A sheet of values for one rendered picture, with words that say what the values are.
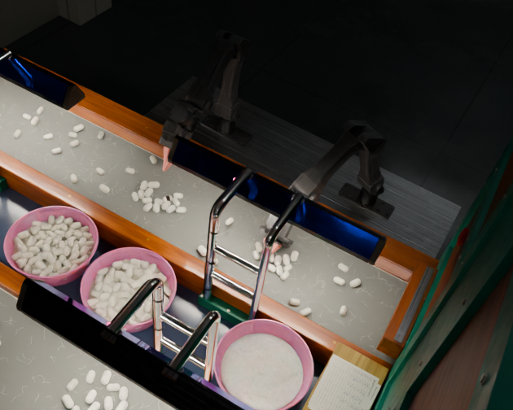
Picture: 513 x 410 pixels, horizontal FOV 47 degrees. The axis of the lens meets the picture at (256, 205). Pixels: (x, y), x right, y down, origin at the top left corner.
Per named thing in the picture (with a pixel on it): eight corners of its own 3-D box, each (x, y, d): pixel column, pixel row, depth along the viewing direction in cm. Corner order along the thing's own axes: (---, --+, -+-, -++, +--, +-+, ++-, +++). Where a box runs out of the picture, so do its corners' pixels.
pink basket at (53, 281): (52, 212, 194) (48, 193, 187) (119, 249, 187) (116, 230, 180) (-10, 268, 177) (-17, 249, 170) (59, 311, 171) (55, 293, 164)
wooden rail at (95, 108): (13, 85, 247) (4, 46, 233) (421, 292, 201) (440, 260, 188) (-9, 99, 239) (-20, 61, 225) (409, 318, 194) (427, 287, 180)
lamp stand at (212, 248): (230, 260, 189) (243, 161, 156) (285, 290, 184) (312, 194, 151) (197, 303, 178) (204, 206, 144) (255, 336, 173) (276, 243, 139)
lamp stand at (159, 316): (155, 358, 165) (152, 264, 131) (217, 395, 160) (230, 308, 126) (111, 415, 153) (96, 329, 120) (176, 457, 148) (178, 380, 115)
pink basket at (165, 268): (100, 258, 184) (98, 239, 177) (185, 274, 184) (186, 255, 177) (70, 333, 167) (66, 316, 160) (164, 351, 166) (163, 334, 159)
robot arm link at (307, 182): (304, 203, 174) (379, 128, 171) (285, 184, 178) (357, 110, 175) (317, 214, 185) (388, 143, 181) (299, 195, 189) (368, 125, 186)
